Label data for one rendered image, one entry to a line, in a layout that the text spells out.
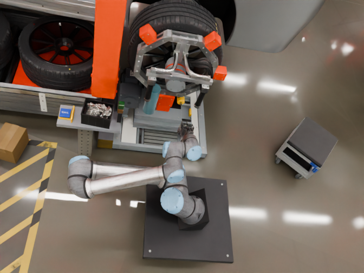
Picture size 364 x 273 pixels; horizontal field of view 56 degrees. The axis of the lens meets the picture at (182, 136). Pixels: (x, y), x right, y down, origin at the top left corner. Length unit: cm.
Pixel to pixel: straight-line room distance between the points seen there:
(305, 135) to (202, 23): 144
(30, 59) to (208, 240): 181
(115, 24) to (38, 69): 89
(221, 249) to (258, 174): 97
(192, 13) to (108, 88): 75
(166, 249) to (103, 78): 119
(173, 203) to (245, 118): 159
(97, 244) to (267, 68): 264
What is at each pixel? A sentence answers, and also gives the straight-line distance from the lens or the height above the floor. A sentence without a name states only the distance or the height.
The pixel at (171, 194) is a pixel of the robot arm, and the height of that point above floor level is 59.
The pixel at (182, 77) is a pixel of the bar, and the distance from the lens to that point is 214.
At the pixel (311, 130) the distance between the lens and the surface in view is 324.
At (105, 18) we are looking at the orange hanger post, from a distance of 204.
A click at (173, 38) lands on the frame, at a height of 111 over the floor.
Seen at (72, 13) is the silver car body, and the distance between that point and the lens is 274.
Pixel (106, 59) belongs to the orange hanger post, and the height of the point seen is 91.
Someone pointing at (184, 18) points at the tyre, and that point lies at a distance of 223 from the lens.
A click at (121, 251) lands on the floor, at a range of 258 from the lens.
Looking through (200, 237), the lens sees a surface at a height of 30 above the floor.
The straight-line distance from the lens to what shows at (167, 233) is 234.
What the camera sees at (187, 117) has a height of 15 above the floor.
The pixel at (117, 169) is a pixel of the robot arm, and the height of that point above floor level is 63.
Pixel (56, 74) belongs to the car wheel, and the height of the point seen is 48.
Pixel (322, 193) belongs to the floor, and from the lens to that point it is 340.
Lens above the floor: 248
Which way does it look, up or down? 54 degrees down
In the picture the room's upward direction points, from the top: 24 degrees clockwise
